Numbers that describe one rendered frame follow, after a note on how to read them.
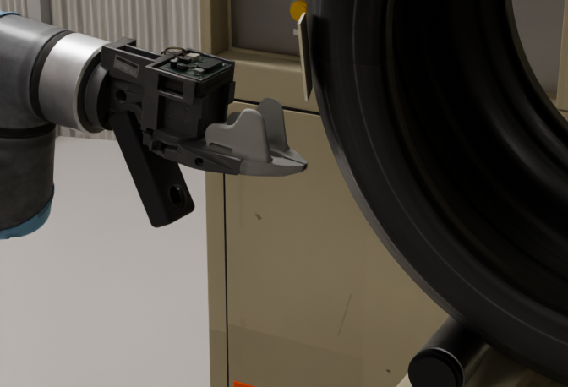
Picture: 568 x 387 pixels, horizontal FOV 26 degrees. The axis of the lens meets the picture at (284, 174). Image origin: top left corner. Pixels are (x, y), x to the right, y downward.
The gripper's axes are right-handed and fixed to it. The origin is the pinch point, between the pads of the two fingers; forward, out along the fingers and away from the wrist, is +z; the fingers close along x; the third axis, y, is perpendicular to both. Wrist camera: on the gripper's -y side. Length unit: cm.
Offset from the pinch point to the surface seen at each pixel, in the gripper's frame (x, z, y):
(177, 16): 216, -145, -70
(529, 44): 62, 3, -3
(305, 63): -10.8, 5.1, 14.3
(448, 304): -10.2, 19.3, -1.7
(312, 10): -8.8, 4.2, 17.8
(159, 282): 142, -99, -113
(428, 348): -10.4, 18.4, -5.9
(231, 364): 57, -33, -65
